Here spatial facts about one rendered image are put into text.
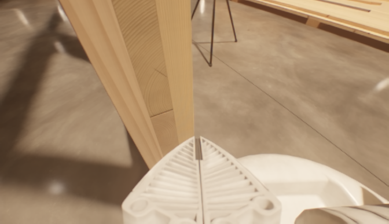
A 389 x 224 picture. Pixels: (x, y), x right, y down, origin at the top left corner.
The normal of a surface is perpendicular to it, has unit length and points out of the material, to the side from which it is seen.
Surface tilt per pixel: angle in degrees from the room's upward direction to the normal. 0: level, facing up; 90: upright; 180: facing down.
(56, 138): 0
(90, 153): 0
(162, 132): 88
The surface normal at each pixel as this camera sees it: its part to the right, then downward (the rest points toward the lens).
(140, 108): 0.44, 0.62
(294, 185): 0.00, 0.43
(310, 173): 0.04, -0.77
